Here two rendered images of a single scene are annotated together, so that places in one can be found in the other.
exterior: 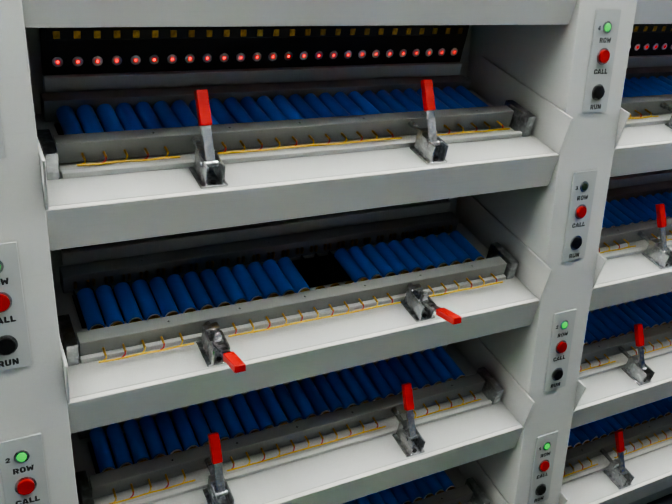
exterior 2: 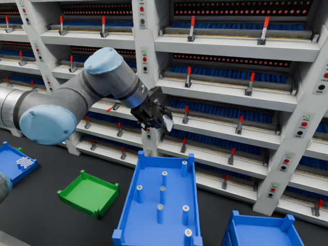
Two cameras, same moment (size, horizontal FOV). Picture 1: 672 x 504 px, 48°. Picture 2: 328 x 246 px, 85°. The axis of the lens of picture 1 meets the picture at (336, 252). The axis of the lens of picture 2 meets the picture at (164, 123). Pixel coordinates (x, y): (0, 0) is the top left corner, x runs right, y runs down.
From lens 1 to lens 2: 1.13 m
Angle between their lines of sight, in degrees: 46
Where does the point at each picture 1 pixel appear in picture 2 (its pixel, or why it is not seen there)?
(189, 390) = not seen: hidden behind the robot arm
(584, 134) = (144, 79)
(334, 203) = not seen: hidden behind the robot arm
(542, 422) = (147, 145)
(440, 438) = (126, 137)
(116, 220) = (59, 74)
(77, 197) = (55, 70)
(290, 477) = (99, 129)
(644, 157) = (167, 90)
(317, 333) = (96, 104)
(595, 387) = (169, 146)
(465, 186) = not seen: hidden behind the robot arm
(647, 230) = (190, 112)
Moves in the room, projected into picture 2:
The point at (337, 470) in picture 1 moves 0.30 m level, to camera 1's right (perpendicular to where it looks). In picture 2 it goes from (105, 132) to (128, 154)
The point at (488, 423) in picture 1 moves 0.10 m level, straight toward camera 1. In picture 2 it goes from (137, 139) to (122, 144)
